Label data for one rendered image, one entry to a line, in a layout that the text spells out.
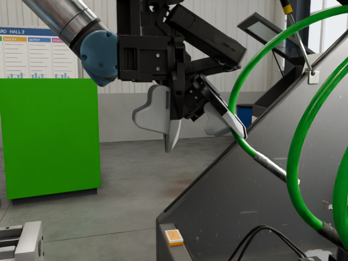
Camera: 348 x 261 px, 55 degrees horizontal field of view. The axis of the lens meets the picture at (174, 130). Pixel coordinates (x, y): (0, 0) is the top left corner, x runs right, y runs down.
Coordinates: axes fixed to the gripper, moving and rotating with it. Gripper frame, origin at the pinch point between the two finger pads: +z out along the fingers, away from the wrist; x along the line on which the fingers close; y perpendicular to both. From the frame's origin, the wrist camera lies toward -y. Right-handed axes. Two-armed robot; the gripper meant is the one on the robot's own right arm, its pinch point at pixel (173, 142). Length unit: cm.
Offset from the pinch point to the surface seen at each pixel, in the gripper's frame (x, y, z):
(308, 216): 8.6, -15.8, 8.6
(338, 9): -7.2, -30.3, -20.3
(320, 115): -31, -46, 1
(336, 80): 8.6, -18.4, -8.6
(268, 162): -11.1, -20.7, 6.8
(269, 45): -11.4, -20.0, -14.5
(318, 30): -522, -391, -97
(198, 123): -657, -202, 90
